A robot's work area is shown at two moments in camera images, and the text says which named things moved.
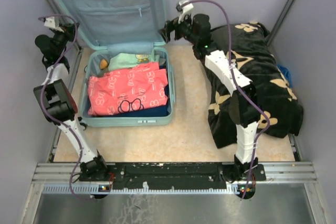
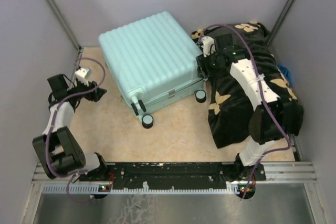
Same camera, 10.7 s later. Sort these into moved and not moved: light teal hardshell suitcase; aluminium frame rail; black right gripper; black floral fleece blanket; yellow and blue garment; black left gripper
Moved: black left gripper; black right gripper; light teal hardshell suitcase
Not moved: aluminium frame rail; black floral fleece blanket; yellow and blue garment
